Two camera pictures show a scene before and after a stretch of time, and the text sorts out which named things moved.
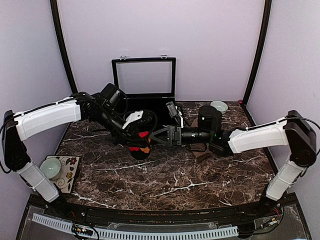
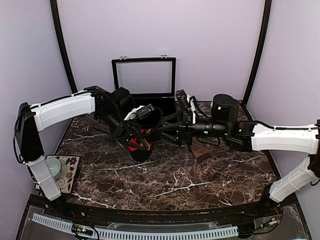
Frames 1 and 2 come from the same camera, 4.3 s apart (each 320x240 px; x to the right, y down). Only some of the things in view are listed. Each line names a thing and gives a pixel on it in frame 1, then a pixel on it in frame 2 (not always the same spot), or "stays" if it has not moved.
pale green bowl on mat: x=50 y=167 stays
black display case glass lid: x=145 y=77 stays
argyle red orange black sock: x=141 y=149 stays
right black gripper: x=171 y=140 → x=185 y=131
